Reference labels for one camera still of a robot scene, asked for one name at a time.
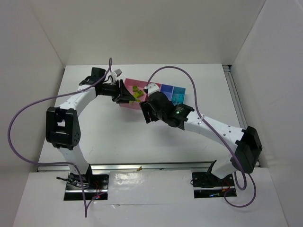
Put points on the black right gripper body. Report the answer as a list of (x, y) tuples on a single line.
[(147, 112)]

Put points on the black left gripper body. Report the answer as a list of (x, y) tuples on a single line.
[(120, 91)]

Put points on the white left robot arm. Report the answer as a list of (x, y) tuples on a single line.
[(62, 122)]

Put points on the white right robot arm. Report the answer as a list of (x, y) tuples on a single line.
[(217, 131)]

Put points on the teal legos in container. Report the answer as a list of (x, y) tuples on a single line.
[(178, 98)]

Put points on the pink large container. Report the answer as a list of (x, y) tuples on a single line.
[(140, 84)]

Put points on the blue purple container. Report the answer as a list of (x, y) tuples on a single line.
[(167, 90)]

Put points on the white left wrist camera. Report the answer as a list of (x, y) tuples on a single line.
[(115, 74)]

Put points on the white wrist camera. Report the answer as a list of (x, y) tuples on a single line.
[(151, 88), (115, 74)]

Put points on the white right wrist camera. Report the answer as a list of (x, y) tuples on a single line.
[(151, 88)]

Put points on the aluminium rail front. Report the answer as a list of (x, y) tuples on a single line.
[(100, 168)]

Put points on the aluminium rail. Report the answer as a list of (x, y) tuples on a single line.
[(236, 94), (100, 168)]

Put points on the aluminium rail right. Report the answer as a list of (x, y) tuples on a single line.
[(236, 94)]

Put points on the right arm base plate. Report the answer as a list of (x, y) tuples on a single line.
[(209, 186)]

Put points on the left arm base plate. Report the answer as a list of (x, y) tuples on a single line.
[(97, 187)]

